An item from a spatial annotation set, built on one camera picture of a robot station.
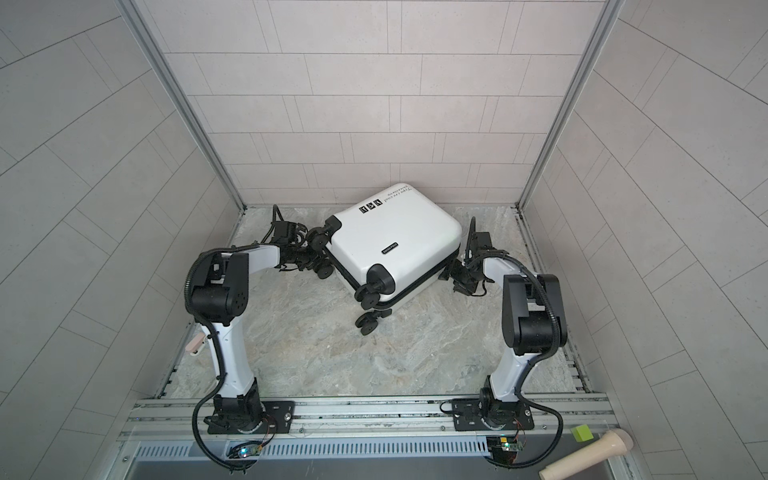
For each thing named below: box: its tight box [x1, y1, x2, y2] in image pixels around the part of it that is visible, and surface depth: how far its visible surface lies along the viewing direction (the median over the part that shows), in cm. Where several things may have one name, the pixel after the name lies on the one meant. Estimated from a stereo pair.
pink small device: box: [185, 332, 206, 351], surface depth 82 cm
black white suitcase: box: [306, 183, 463, 335], surface depth 86 cm
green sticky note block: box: [571, 424, 594, 442], surface depth 69 cm
